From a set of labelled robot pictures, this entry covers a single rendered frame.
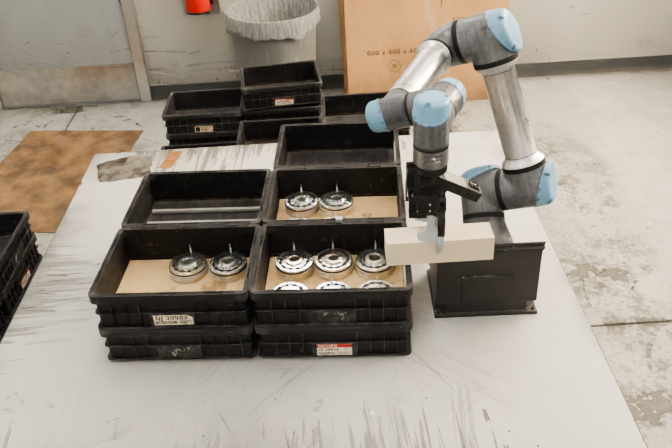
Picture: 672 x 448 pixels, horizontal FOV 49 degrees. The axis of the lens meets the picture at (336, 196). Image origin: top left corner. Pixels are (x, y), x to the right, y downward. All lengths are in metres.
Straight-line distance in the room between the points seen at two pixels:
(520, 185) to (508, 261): 0.20
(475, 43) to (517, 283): 0.64
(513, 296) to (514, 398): 0.31
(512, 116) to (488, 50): 0.19
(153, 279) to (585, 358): 1.15
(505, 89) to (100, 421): 1.29
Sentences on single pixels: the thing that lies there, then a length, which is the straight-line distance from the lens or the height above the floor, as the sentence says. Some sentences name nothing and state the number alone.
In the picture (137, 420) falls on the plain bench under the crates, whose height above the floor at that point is 0.70.
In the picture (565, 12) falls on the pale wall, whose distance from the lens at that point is 5.15.
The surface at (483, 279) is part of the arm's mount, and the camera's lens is 1.99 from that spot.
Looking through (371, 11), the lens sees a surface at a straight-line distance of 4.70.
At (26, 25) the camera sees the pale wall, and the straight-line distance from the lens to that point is 5.20.
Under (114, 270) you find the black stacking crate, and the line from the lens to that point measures 2.06.
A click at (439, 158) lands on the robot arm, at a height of 1.32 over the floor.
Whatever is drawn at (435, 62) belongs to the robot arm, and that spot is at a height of 1.37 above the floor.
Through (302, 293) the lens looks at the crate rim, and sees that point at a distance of 1.80.
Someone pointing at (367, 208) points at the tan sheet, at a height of 0.83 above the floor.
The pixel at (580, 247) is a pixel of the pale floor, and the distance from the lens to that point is 3.58.
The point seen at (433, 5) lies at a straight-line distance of 4.74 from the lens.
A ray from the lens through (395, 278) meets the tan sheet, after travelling 1.98.
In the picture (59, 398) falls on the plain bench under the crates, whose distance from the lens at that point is 2.03.
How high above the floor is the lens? 2.08
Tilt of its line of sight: 33 degrees down
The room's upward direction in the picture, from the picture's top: 3 degrees counter-clockwise
